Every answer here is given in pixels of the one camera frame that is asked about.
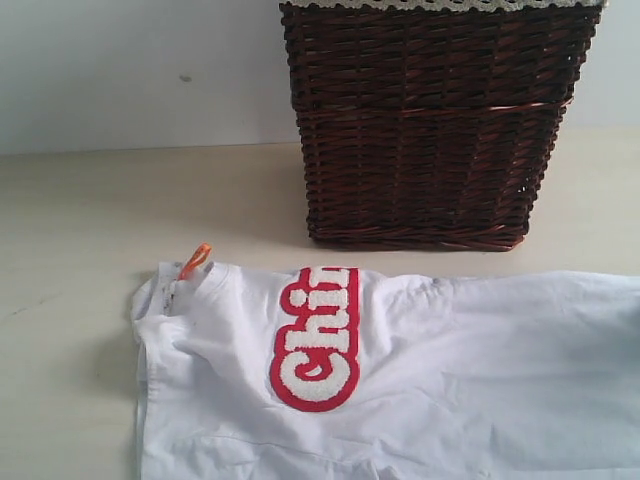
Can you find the white t-shirt red lettering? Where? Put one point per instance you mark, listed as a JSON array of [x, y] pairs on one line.
[[342, 373]]

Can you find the dark brown wicker basket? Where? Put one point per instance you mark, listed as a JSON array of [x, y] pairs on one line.
[[429, 130]]

